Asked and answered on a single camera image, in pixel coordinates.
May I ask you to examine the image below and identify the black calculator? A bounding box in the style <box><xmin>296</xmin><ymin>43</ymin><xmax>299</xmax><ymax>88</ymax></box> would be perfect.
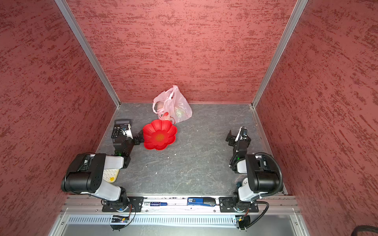
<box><xmin>111</xmin><ymin>119</ymin><xmax>133</xmax><ymax>139</ymax></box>

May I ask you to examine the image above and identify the blue marker pen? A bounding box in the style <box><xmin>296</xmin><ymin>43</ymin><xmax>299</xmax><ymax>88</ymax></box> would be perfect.
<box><xmin>144</xmin><ymin>202</ymin><xmax>168</xmax><ymax>207</ymax></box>

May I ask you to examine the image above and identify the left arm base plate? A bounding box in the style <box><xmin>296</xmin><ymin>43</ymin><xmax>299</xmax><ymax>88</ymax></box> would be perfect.
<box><xmin>101</xmin><ymin>196</ymin><xmax>145</xmax><ymax>213</ymax></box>

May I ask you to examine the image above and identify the left aluminium corner post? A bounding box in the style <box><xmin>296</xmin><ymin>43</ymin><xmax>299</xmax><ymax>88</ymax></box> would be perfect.
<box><xmin>55</xmin><ymin>0</ymin><xmax>122</xmax><ymax>108</ymax></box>

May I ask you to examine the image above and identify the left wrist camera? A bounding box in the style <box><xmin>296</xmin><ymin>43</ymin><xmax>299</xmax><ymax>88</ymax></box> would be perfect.
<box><xmin>111</xmin><ymin>124</ymin><xmax>133</xmax><ymax>139</ymax></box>

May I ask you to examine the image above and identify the pink plastic bag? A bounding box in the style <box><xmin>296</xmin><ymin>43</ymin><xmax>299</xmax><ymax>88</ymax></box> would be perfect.
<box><xmin>152</xmin><ymin>85</ymin><xmax>193</xmax><ymax>124</ymax></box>

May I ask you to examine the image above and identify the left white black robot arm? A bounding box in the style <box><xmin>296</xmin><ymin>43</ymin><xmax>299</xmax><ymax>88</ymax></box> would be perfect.
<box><xmin>61</xmin><ymin>133</ymin><xmax>144</xmax><ymax>205</ymax></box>

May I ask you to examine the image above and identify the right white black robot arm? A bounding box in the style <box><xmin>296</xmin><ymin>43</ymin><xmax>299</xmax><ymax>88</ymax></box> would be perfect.
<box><xmin>225</xmin><ymin>126</ymin><xmax>284</xmax><ymax>203</ymax></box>

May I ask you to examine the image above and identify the perforated metal front rail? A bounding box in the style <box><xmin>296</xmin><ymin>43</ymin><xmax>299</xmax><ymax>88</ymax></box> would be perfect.
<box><xmin>66</xmin><ymin>214</ymin><xmax>236</xmax><ymax>228</ymax></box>

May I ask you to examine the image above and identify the red flower-shaped plastic bowl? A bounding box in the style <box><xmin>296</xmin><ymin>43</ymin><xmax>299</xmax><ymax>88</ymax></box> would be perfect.
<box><xmin>143</xmin><ymin>120</ymin><xmax>178</xmax><ymax>150</ymax></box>

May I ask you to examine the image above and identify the white analog clock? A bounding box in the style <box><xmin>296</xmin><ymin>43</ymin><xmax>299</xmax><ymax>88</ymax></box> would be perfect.
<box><xmin>237</xmin><ymin>179</ymin><xmax>248</xmax><ymax>188</ymax></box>

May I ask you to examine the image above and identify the aluminium corner post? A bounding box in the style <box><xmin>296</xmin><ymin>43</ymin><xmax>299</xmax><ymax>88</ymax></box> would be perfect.
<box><xmin>252</xmin><ymin>0</ymin><xmax>308</xmax><ymax>109</ymax></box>
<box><xmin>55</xmin><ymin>0</ymin><xmax>122</xmax><ymax>108</ymax></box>

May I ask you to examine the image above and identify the right aluminium corner post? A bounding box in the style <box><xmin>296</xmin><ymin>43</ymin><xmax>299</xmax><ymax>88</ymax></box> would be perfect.
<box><xmin>252</xmin><ymin>0</ymin><xmax>308</xmax><ymax>109</ymax></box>

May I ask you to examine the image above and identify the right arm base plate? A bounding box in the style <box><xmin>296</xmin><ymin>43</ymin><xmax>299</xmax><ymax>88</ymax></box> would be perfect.
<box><xmin>219</xmin><ymin>197</ymin><xmax>259</xmax><ymax>213</ymax></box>

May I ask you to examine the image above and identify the cream yellow calculator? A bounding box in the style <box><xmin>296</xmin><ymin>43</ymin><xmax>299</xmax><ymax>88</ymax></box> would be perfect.
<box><xmin>102</xmin><ymin>169</ymin><xmax>120</xmax><ymax>183</ymax></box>

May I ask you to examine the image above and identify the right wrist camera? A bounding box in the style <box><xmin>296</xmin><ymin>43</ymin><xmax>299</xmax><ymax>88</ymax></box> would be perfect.
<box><xmin>236</xmin><ymin>126</ymin><xmax>248</xmax><ymax>142</ymax></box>

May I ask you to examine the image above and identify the black cable bottom right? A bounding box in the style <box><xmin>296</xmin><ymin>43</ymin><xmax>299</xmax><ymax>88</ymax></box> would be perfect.
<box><xmin>350</xmin><ymin>225</ymin><xmax>378</xmax><ymax>236</ymax></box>

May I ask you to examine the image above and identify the blue black stapler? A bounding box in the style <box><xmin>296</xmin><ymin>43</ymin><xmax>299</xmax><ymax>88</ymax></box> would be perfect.
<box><xmin>187</xmin><ymin>197</ymin><xmax>217</xmax><ymax>207</ymax></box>

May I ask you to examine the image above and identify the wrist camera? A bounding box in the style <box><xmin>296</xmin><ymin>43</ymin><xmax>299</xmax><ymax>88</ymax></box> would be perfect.
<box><xmin>111</xmin><ymin>124</ymin><xmax>133</xmax><ymax>139</ymax></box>
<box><xmin>236</xmin><ymin>126</ymin><xmax>248</xmax><ymax>142</ymax></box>

